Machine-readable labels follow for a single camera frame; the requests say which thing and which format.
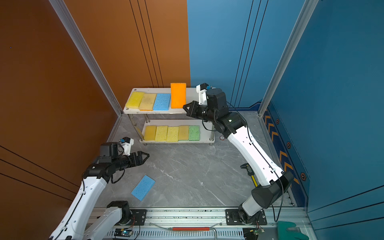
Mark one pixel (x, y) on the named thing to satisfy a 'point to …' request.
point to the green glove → (284, 234)
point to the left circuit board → (122, 232)
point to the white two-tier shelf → (158, 114)
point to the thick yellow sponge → (150, 134)
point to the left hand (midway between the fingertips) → (143, 155)
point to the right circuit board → (258, 230)
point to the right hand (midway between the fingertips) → (181, 106)
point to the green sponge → (194, 133)
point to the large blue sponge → (143, 188)
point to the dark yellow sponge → (183, 132)
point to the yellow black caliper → (250, 172)
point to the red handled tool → (190, 229)
